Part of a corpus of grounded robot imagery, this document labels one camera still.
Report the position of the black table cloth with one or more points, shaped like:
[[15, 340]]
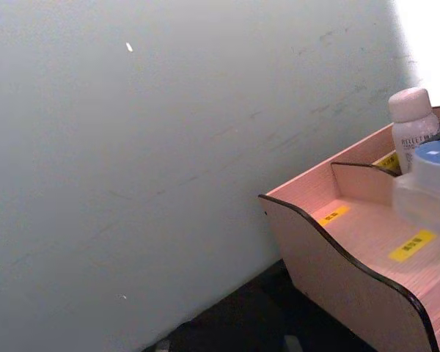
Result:
[[249, 319]]

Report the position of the clear jar with blue lid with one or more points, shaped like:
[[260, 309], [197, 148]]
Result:
[[430, 183]]

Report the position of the yellow label strip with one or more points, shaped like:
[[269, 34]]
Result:
[[333, 215], [388, 161], [412, 245]]

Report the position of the white plastic bottle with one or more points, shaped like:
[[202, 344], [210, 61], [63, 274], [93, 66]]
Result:
[[410, 124]]

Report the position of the pale wooden desk organizer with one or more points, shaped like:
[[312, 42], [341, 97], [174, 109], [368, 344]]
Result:
[[337, 264]]

